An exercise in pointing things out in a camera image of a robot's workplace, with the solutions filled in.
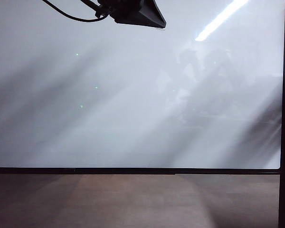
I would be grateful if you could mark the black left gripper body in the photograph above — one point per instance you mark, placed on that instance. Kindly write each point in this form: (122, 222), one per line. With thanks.
(105, 8)

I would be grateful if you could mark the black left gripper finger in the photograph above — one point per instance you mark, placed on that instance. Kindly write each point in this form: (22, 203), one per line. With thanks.
(140, 13)

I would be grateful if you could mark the black whiteboard pen tray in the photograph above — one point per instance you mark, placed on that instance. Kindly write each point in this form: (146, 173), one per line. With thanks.
(85, 171)

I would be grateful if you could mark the white whiteboard black frame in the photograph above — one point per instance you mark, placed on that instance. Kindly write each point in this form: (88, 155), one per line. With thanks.
(133, 95)

